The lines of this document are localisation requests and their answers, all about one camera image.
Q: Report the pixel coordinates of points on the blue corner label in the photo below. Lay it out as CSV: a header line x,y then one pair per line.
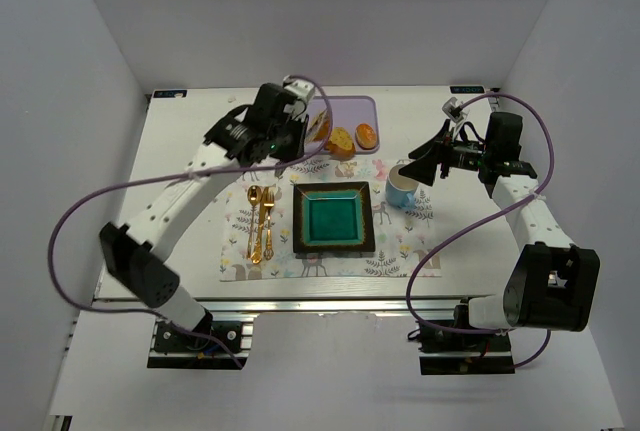
x,y
466,89
169,94

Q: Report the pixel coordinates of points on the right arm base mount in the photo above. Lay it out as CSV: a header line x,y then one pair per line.
x,y
449,354

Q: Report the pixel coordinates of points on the right blue corner label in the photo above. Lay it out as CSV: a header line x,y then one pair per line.
x,y
466,89

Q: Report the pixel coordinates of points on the gold spoon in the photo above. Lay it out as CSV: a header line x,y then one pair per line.
x,y
254,196

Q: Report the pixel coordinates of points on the silver metal tongs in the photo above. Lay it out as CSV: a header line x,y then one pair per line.
x,y
316,126

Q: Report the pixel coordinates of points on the light blue mug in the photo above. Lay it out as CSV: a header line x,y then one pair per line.
x,y
400,191

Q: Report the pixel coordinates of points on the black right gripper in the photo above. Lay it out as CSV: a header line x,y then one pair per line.
x,y
444,159

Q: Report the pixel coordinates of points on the gold fork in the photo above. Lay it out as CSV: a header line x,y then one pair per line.
x,y
269,203

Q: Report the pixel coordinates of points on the yellow herb bread slice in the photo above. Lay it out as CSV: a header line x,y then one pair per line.
x,y
321,128

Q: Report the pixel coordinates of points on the crusty yellow bread slice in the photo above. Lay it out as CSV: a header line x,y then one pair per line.
x,y
340,144

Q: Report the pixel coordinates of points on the animal print placemat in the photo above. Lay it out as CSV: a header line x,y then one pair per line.
x,y
402,237

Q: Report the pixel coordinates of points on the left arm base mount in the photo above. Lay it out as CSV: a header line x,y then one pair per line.
x,y
171,350

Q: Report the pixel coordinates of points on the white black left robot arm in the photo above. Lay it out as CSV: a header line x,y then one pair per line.
x,y
135,253

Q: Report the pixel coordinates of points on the lilac rectangular tray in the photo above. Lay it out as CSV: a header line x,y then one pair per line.
x,y
348,113

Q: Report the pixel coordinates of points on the gold knife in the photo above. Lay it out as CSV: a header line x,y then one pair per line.
x,y
256,255

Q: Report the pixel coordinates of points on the left blue corner label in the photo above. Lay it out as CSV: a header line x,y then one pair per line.
x,y
169,94

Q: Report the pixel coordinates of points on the aluminium rail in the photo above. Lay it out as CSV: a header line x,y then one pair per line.
x,y
310,305

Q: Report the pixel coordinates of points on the black teal square plate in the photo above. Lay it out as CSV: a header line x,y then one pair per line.
x,y
332,218

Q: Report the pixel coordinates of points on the small orange round bun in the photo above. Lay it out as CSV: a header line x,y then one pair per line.
x,y
365,136

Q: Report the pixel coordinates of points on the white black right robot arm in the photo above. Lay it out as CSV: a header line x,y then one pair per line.
x,y
553,281

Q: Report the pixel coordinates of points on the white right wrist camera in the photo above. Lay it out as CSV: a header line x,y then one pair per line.
x,y
454,110

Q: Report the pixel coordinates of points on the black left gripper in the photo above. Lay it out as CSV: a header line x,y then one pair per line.
x,y
293,142

